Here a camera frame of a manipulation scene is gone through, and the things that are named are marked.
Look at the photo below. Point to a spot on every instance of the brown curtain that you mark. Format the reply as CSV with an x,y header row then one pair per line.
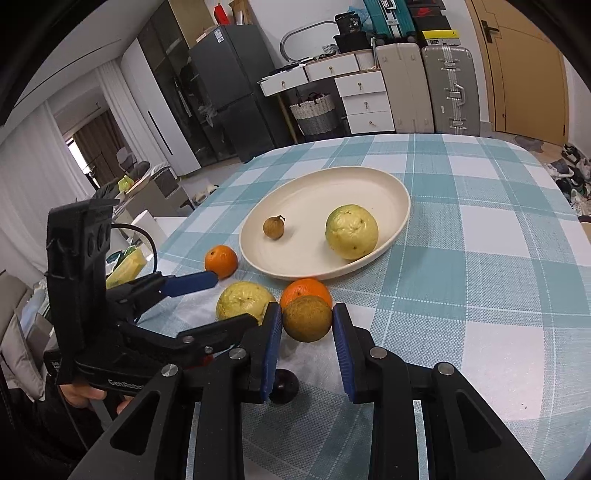
x,y
101,143

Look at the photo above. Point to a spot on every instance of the wooden door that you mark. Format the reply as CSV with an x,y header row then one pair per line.
x,y
521,74

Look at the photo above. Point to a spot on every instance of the grey wicker basket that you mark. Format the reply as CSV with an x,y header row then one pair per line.
x,y
314,113

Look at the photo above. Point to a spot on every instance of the teal suitcase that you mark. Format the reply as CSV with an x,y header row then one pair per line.
x,y
392,18

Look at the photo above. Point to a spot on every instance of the white slippers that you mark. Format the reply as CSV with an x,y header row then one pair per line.
x,y
205,194

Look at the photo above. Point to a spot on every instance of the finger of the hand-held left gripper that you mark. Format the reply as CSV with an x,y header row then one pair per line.
x,y
189,282
207,332

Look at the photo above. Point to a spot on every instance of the yellow snack bag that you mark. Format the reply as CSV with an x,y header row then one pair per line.
x,y
127,267

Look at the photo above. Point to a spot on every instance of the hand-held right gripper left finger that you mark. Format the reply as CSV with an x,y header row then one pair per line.
x,y
272,350

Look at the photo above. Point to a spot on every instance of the small brown longan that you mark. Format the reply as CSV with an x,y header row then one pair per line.
x,y
273,227

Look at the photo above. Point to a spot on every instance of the person's left hand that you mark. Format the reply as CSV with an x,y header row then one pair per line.
x,y
85,396

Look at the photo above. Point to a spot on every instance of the white drawer desk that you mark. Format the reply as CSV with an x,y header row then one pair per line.
x,y
364,99

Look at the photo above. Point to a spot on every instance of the white round stool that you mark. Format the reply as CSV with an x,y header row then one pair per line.
x,y
143,226

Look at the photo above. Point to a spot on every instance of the brown kiwi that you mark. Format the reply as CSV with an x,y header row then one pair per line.
x,y
307,318

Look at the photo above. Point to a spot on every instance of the small orange mandarin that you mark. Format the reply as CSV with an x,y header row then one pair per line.
x,y
221,261

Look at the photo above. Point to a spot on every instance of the dark purple plum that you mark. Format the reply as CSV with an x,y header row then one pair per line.
x,y
286,386

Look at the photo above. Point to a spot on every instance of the dark grey refrigerator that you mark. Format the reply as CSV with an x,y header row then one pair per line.
x,y
231,83

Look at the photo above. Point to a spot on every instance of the beige suitcase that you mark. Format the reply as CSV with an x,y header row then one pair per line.
x,y
404,87

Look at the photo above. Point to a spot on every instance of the large orange mandarin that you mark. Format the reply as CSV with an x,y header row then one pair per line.
x,y
307,288

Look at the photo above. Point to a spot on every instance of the silver suitcase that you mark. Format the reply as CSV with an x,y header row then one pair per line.
x,y
450,87

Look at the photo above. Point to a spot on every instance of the grey cushion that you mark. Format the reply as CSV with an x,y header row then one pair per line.
x,y
21,360

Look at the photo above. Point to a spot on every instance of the stack of black boxes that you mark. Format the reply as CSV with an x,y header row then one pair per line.
x,y
436,23

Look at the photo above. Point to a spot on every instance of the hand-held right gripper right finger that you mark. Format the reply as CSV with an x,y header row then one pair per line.
x,y
344,355

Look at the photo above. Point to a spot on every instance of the pile of shoes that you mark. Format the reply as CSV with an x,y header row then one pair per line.
x,y
572,175

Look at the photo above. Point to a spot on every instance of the grey curved metal tube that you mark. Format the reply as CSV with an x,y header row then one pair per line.
x,y
288,34

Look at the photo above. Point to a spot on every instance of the white sheer curtain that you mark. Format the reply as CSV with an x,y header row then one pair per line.
x,y
32,184

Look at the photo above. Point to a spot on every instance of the dark glass door cabinet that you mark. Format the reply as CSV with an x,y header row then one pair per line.
x,y
166,92

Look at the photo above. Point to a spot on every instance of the grey office chair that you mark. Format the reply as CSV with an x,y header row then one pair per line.
x,y
131,161

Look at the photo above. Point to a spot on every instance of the black storage container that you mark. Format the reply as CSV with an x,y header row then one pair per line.
x,y
351,39

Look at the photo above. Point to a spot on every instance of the yellow-green guava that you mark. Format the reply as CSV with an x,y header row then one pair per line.
x,y
242,300
352,231

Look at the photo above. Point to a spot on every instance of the cream round plate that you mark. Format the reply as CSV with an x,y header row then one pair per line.
x,y
323,203

